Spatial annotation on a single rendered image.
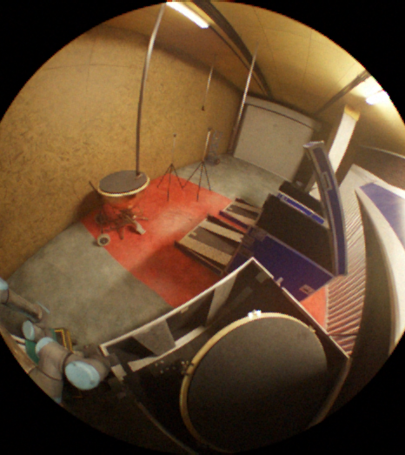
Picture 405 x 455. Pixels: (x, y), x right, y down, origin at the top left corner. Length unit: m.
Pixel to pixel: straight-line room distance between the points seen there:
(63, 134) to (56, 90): 0.66
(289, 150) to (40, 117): 7.39
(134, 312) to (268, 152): 6.97
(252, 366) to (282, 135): 6.99
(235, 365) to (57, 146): 2.78
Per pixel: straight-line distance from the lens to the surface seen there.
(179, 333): 1.53
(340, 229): 1.29
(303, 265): 1.48
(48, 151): 2.49
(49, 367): 0.58
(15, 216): 2.69
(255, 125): 7.17
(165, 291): 1.83
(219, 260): 1.97
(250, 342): 0.81
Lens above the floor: 1.70
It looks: 42 degrees down
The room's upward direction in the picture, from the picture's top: 14 degrees clockwise
